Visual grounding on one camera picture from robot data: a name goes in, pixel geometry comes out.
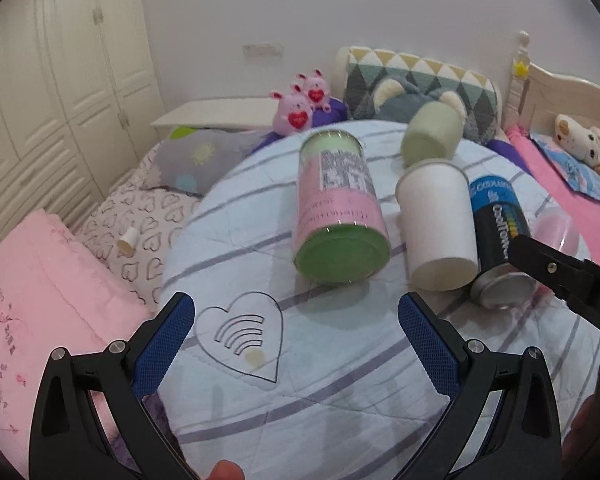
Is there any blue black towel can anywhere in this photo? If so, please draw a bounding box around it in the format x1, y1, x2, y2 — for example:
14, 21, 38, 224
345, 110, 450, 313
469, 176, 536, 310

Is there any pink clear cup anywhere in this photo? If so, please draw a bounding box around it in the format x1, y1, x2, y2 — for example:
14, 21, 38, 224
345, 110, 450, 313
531, 207, 580, 256

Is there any white paper cup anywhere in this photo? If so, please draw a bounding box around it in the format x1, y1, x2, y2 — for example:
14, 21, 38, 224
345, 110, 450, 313
396, 159, 479, 292

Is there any pale green cup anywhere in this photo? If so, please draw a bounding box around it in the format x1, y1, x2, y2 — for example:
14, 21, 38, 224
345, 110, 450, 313
400, 101, 464, 167

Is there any right hand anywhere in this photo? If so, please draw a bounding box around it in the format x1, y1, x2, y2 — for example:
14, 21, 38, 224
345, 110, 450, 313
562, 369, 600, 479

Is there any left hand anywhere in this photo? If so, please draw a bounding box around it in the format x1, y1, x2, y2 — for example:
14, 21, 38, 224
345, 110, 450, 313
208, 460, 246, 480

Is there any pink fleece blanket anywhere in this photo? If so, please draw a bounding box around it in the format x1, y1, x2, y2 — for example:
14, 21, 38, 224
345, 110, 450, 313
506, 126, 600, 265

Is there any blue cartoon pillow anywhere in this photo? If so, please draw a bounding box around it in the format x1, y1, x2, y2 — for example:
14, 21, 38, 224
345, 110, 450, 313
530, 132, 600, 202

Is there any pink folded comforter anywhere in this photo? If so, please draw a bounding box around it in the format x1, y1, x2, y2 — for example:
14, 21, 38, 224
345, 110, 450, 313
0, 210, 151, 474

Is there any white dog plush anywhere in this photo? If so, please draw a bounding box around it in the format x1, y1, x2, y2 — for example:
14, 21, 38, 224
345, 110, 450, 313
555, 114, 600, 174

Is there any small cardboard roll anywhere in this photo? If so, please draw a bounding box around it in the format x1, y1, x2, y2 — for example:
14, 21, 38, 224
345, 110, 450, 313
117, 226, 140, 257

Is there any light blue striped quilt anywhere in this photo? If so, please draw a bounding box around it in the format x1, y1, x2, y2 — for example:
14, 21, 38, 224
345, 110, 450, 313
158, 118, 600, 480

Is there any cream wooden bed headboard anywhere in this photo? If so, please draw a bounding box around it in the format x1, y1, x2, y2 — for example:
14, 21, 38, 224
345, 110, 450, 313
501, 30, 600, 134

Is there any heart patterned bed sheet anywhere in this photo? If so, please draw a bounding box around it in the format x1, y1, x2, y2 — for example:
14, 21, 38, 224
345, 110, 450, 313
76, 148, 199, 311

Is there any pink green clear canister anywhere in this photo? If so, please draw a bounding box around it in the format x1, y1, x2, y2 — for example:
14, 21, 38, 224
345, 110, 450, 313
292, 129, 391, 285

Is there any grey cat plush cushion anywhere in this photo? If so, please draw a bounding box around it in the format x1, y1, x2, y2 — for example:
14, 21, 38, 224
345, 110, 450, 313
372, 76, 467, 125

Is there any grey sun pattern pillow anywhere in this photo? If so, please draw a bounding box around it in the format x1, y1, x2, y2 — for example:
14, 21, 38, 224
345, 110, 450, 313
143, 129, 270, 196

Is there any triangle patterned headboard cushion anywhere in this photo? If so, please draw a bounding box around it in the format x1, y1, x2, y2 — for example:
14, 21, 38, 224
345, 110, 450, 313
330, 46, 502, 145

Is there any cream wardrobe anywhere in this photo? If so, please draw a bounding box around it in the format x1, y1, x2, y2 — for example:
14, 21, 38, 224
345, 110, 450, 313
0, 0, 163, 241

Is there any pink bunny plush rear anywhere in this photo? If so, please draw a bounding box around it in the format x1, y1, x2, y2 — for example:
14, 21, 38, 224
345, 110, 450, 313
297, 68, 332, 113

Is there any pink bunny plush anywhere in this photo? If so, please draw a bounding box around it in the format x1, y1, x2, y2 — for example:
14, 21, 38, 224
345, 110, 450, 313
297, 68, 332, 113
268, 82, 313, 136

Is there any pink bunny plush front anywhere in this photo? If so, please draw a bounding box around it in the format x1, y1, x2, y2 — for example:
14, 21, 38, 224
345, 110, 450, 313
268, 82, 313, 136

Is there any white bedside table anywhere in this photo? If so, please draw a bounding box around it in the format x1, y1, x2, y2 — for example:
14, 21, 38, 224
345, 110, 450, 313
151, 98, 277, 130

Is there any wall socket panel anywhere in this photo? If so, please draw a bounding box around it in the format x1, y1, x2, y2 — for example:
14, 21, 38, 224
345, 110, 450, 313
242, 44, 284, 58

